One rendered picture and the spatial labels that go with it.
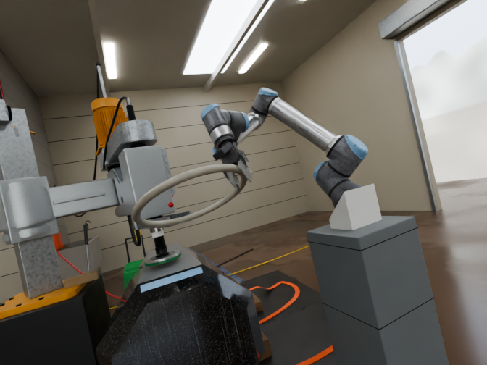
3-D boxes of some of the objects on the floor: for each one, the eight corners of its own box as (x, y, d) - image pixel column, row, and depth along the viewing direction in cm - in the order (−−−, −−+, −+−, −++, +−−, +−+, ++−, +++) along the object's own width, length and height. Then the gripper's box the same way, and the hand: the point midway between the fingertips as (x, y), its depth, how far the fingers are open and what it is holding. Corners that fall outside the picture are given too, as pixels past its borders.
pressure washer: (135, 307, 342) (119, 239, 343) (162, 300, 344) (148, 233, 344) (124, 321, 307) (107, 245, 308) (155, 313, 309) (138, 238, 309)
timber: (272, 355, 187) (268, 338, 187) (256, 363, 183) (252, 345, 183) (256, 336, 215) (253, 321, 215) (242, 342, 211) (238, 326, 211)
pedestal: (-21, 473, 146) (-50, 337, 147) (33, 392, 209) (13, 298, 210) (112, 416, 166) (86, 297, 167) (125, 358, 229) (106, 271, 230)
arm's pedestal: (383, 337, 182) (355, 213, 183) (469, 379, 136) (431, 213, 137) (325, 373, 162) (293, 233, 163) (403, 437, 116) (359, 242, 117)
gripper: (242, 135, 113) (264, 179, 106) (220, 152, 118) (240, 195, 111) (231, 130, 106) (254, 177, 99) (208, 148, 110) (229, 193, 103)
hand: (242, 182), depth 103 cm, fingers closed on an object, 5 cm apart
